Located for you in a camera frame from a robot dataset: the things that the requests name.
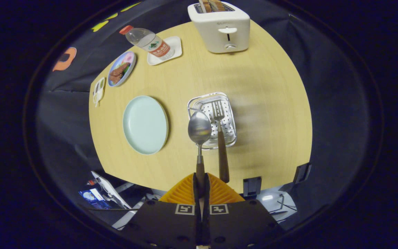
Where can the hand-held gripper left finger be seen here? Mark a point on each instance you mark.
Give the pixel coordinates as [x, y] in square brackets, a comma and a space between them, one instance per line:
[164, 224]

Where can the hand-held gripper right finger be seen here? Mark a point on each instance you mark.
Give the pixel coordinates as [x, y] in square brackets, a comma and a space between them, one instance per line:
[244, 224]

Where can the black table clamp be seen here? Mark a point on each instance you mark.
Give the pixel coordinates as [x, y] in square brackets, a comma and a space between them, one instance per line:
[302, 173]
[252, 186]

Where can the white flat panel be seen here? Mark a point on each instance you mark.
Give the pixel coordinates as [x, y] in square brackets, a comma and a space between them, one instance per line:
[111, 190]

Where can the perforated metal basket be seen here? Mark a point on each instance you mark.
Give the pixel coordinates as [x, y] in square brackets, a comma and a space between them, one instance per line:
[230, 128]

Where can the light green plate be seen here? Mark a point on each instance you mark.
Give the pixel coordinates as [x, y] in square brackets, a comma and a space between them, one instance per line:
[145, 124]

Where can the white divided sauce dish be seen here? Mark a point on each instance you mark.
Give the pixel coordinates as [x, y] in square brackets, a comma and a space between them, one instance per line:
[99, 90]

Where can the brown meat pieces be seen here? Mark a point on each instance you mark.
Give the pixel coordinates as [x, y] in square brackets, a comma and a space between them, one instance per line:
[117, 73]

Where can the blue floral plate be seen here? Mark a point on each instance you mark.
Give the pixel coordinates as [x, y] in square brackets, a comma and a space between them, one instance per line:
[130, 58]

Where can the white square coaster tray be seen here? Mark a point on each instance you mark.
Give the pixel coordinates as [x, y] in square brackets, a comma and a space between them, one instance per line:
[176, 43]

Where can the red-capped water bottle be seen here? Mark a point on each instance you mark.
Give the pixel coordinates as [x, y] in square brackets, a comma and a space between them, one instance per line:
[150, 43]

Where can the white toaster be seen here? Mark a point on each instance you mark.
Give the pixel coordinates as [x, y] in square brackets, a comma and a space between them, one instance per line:
[212, 34]

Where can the toast bread slice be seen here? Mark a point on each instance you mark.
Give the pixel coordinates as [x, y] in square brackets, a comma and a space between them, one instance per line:
[218, 5]
[203, 6]

